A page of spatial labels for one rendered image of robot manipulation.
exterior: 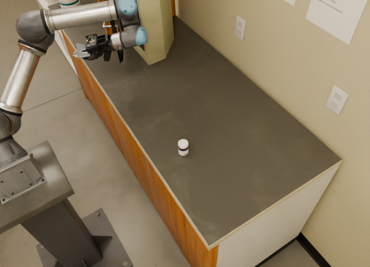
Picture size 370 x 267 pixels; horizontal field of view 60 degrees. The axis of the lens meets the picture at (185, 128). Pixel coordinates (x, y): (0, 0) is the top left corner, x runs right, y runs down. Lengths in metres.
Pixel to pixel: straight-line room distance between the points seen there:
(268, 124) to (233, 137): 0.19
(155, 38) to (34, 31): 0.67
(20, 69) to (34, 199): 0.54
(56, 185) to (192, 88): 0.82
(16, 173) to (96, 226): 1.09
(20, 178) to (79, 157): 1.35
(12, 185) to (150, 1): 1.04
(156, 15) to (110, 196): 1.35
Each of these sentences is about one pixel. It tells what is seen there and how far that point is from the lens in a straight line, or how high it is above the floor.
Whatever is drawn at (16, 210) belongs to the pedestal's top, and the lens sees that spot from 1.50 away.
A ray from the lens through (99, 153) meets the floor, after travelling 2.72.
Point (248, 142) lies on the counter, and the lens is 1.50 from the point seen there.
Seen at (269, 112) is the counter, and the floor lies 0.94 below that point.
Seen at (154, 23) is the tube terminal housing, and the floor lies 1.19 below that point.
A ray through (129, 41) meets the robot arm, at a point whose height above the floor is 1.29.
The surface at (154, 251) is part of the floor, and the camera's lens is 2.26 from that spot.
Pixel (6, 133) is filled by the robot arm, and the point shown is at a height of 1.17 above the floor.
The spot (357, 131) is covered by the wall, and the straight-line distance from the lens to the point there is 1.47.
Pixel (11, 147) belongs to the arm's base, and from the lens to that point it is 1.42.
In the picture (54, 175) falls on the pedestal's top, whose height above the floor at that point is 0.94.
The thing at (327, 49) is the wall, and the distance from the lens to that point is 1.40.
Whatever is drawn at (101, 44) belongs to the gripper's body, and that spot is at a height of 1.27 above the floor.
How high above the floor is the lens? 2.12
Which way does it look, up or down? 50 degrees down
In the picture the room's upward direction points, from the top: 3 degrees counter-clockwise
